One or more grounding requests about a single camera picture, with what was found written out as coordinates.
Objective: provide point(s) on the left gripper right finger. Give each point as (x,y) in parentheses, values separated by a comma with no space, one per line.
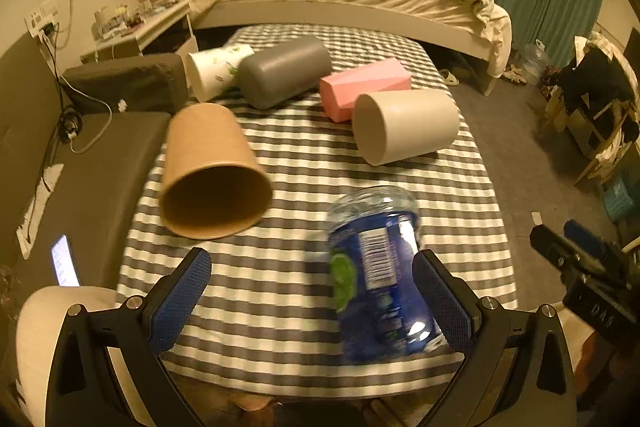
(516,369)

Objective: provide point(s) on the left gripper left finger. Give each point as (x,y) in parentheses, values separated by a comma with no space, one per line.
(83,387)

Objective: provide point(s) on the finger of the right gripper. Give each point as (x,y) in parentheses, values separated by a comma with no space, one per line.
(591,243)
(562,253)

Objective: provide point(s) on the blue plastic bottle cup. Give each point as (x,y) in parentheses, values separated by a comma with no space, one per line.
(373,236)

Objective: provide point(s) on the brown paper cup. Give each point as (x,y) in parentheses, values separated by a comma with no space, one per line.
(212,184)

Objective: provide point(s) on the beige plastic cup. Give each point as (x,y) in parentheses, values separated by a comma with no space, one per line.
(390,126)

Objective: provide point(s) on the pink faceted cup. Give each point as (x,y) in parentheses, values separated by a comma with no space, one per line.
(339,91)

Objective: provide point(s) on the white printed paper cup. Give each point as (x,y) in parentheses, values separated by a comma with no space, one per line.
(211,72)

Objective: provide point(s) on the grey plastic cup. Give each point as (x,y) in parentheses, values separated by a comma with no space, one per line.
(272,76)

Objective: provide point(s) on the glowing smartphone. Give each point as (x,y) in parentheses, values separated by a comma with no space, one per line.
(63,263)

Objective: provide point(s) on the chair with clothes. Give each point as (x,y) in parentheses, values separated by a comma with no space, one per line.
(600,87)

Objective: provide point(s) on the white paper strip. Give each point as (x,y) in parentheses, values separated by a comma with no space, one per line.
(27,231)

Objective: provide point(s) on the clear water jug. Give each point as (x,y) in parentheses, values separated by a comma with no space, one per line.
(533,61)

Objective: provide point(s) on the beige slipper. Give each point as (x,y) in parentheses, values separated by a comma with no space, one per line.
(449,78)

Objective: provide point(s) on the checkered tablecloth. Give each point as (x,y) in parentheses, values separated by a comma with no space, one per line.
(266,322)

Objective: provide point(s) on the dark grey sofa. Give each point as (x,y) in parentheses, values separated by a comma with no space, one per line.
(106,127)

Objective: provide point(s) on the white bedside table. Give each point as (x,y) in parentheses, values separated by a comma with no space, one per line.
(169,31)

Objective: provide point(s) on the wall power socket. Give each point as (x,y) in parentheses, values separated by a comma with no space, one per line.
(38,17)

